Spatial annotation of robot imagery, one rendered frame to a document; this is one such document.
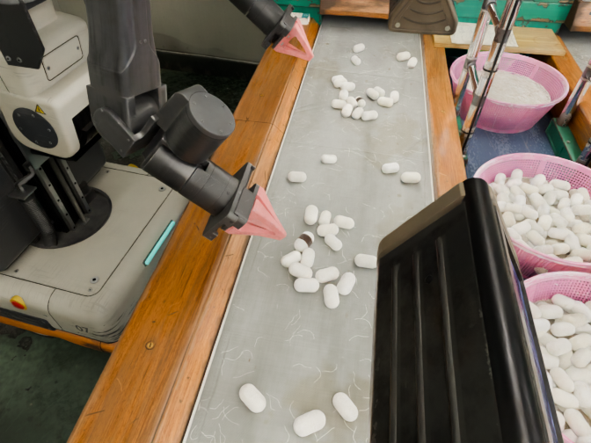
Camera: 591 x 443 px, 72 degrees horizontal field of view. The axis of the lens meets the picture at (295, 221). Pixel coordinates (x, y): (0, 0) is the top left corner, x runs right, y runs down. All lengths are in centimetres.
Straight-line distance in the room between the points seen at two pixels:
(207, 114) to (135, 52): 10
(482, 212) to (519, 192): 64
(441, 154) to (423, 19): 34
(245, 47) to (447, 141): 189
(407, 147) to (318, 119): 20
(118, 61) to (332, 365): 43
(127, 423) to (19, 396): 104
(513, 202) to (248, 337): 54
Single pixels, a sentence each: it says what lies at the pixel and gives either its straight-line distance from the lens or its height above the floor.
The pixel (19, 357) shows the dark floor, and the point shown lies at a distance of 163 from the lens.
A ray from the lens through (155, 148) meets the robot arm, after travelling 50.
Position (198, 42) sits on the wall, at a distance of 273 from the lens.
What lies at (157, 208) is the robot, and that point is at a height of 28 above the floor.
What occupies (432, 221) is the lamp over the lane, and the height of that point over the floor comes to 109.
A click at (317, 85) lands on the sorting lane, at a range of 106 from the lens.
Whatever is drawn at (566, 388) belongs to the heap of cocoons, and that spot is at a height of 74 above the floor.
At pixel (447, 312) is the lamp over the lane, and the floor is 110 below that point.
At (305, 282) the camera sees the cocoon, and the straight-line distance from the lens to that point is 59.
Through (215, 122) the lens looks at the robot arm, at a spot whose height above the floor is 100.
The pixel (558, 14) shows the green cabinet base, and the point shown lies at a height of 81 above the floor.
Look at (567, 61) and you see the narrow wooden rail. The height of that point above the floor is 76.
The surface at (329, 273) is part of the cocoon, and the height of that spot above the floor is 76.
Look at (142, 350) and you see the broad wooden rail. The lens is 57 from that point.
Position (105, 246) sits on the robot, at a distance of 138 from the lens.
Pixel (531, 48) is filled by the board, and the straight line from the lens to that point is 131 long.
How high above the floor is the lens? 125
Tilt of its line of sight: 47 degrees down
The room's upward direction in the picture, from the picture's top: straight up
